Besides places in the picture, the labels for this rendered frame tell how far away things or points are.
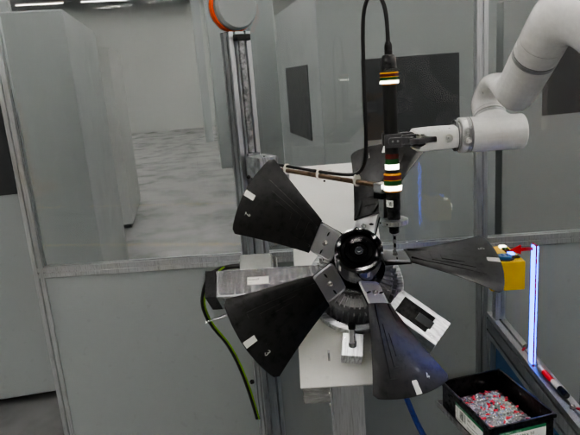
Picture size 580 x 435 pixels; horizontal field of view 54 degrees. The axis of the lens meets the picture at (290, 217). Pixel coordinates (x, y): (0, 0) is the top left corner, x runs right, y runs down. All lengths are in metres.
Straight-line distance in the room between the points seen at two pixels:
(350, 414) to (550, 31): 1.13
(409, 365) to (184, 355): 1.22
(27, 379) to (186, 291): 1.50
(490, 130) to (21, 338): 2.73
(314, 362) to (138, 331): 0.98
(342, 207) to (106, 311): 1.09
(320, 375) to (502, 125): 0.79
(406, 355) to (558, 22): 0.76
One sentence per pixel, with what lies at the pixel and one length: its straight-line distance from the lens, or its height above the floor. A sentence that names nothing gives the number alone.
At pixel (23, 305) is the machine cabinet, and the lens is 3.38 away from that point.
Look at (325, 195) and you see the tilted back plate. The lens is 1.78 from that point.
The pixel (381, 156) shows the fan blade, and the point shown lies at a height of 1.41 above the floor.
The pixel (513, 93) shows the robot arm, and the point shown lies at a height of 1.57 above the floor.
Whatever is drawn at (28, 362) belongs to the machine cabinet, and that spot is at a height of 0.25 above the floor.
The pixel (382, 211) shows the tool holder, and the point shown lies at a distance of 1.44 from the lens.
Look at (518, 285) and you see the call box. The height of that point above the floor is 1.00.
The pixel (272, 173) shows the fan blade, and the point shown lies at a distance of 1.51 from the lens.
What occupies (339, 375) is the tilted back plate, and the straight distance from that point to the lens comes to 1.59.
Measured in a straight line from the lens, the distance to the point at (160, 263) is 2.26.
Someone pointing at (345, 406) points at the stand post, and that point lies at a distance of 1.73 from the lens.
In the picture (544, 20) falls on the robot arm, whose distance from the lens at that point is 1.17.
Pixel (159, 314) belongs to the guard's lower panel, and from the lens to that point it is 2.34.
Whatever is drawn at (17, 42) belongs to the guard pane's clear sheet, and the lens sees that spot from 2.33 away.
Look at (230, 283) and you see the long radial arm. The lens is 1.56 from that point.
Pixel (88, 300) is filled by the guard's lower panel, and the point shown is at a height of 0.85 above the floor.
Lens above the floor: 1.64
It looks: 14 degrees down
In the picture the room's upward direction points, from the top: 5 degrees counter-clockwise
